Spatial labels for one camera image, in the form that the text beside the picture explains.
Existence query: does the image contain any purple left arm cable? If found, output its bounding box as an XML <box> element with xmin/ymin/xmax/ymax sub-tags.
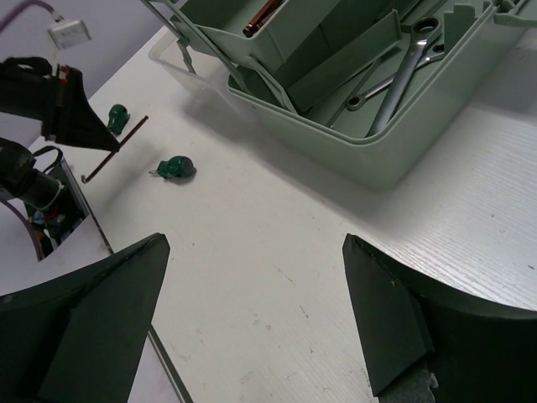
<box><xmin>0</xmin><ymin>0</ymin><xmax>58</xmax><ymax>34</ymax></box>

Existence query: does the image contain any green stubby screwdriver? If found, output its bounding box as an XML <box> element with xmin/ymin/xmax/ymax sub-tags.
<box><xmin>149</xmin><ymin>155</ymin><xmax>197</xmax><ymax>181</ymax></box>
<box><xmin>107</xmin><ymin>104</ymin><xmax>130</xmax><ymax>136</ymax></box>

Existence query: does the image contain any clear plastic toolbox lid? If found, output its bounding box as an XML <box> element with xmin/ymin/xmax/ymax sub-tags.
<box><xmin>149</xmin><ymin>31</ymin><xmax>257</xmax><ymax>123</ymax></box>

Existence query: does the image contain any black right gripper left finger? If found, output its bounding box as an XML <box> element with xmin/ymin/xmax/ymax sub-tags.
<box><xmin>1</xmin><ymin>233</ymin><xmax>170</xmax><ymax>402</ymax></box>

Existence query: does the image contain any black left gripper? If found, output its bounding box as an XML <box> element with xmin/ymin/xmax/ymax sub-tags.
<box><xmin>1</xmin><ymin>57</ymin><xmax>120</xmax><ymax>151</ymax></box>

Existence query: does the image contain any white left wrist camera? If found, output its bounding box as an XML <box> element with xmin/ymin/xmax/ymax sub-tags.
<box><xmin>47</xmin><ymin>19</ymin><xmax>91</xmax><ymax>50</ymax></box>

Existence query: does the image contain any long brown hex key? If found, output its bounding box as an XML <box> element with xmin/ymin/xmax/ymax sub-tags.
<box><xmin>242</xmin><ymin>0</ymin><xmax>284</xmax><ymax>38</ymax></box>

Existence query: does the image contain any large silver ratchet wrench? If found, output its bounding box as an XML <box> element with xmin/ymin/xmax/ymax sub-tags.
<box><xmin>366</xmin><ymin>17</ymin><xmax>441</xmax><ymax>138</ymax></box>

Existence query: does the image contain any dark brown hex key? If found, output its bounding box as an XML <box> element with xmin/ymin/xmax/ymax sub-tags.
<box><xmin>81</xmin><ymin>116</ymin><xmax>149</xmax><ymax>184</ymax></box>

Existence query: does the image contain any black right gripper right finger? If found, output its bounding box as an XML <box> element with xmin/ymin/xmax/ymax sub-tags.
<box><xmin>342</xmin><ymin>234</ymin><xmax>536</xmax><ymax>402</ymax></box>

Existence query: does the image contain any green cantilever toolbox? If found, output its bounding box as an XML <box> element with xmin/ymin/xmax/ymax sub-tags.
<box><xmin>146</xmin><ymin>1</ymin><xmax>536</xmax><ymax>191</ymax></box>

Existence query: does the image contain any small silver ratchet wrench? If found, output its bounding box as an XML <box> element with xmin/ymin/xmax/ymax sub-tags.
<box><xmin>346</xmin><ymin>43</ymin><xmax>445</xmax><ymax>112</ymax></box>

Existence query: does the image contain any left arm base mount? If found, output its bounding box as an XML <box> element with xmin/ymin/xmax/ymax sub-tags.
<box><xmin>23</xmin><ymin>145</ymin><xmax>102</xmax><ymax>261</ymax></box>

